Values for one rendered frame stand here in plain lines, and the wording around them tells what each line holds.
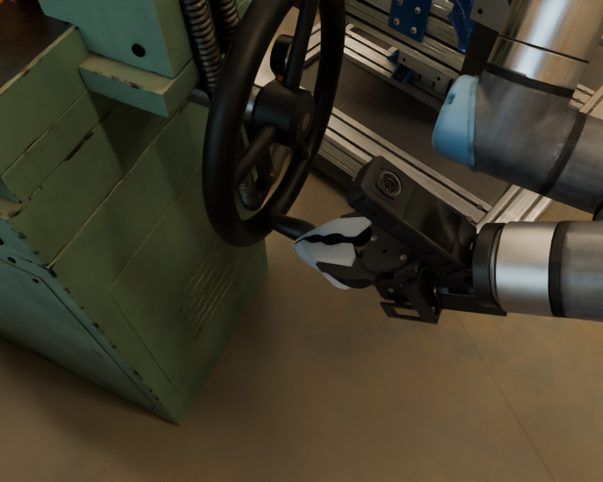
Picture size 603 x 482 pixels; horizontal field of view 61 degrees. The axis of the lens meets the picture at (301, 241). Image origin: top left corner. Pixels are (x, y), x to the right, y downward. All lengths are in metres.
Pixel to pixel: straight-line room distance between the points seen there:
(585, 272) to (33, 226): 0.48
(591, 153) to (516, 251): 0.10
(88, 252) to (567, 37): 0.52
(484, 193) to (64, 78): 1.01
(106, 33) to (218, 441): 0.92
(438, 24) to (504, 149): 0.70
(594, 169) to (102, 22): 0.43
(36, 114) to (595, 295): 0.48
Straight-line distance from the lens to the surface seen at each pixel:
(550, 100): 0.46
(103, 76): 0.53
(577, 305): 0.42
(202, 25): 0.50
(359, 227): 0.50
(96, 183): 0.62
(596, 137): 0.47
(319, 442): 1.21
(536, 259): 0.41
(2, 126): 0.50
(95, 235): 0.65
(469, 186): 1.32
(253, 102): 0.54
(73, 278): 0.65
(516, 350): 1.37
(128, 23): 0.49
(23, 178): 0.54
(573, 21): 0.46
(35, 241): 0.58
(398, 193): 0.42
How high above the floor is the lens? 1.19
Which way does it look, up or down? 57 degrees down
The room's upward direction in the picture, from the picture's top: straight up
